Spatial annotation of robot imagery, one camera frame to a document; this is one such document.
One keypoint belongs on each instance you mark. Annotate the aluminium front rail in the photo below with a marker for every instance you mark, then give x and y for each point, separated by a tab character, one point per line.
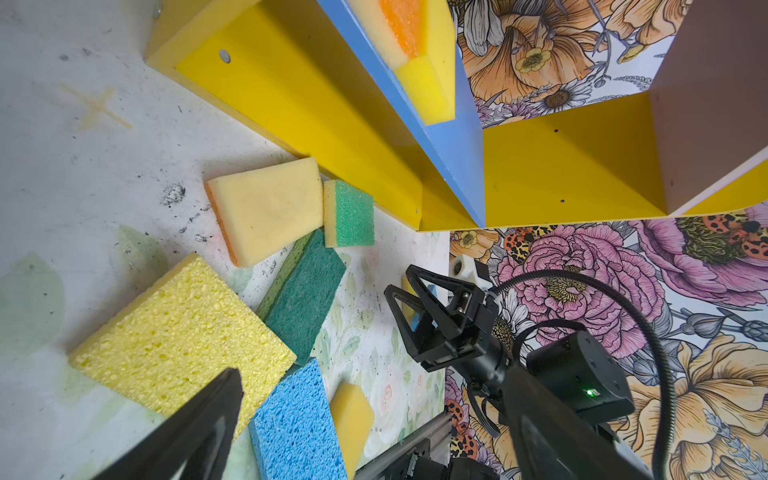
423	454

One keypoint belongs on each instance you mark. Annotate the light green sponge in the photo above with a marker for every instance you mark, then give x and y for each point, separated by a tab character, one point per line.
348	215

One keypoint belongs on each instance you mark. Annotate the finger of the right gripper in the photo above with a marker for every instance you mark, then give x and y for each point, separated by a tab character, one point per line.
465	302
427	341

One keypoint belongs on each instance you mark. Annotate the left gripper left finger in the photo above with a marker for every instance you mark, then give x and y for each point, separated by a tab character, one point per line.
194	443

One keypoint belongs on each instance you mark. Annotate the dark green sponge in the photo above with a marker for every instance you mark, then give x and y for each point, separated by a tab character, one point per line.
299	299

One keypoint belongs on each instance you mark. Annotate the pale yellow sponge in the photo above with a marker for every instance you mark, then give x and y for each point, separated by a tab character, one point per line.
263	210

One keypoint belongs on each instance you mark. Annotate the orange sponge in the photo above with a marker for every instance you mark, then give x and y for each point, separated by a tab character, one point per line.
392	26

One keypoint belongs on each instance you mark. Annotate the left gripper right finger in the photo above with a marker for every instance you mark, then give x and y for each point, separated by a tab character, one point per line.
552	442

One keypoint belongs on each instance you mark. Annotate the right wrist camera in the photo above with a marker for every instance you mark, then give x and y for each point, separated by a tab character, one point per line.
466	268

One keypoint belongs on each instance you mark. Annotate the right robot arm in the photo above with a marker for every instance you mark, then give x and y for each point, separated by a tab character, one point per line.
576	369

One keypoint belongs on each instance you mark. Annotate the light blue sponge right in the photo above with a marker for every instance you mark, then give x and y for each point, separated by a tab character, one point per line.
416	317

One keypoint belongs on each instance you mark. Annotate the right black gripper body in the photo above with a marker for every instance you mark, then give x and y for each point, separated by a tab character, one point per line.
472	350

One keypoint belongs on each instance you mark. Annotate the yellow porous sponge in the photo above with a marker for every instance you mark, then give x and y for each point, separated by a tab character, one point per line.
177	336

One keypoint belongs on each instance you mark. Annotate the yellow wooden shelf unit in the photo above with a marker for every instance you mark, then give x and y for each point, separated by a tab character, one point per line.
306	75

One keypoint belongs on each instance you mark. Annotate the golden yellow sponge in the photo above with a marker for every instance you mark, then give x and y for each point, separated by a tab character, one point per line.
353	419

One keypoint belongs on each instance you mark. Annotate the bright yellow sponge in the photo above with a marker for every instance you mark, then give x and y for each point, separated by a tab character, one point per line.
429	78

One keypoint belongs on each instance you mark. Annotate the blue porous sponge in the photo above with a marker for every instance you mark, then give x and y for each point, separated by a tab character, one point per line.
293	433

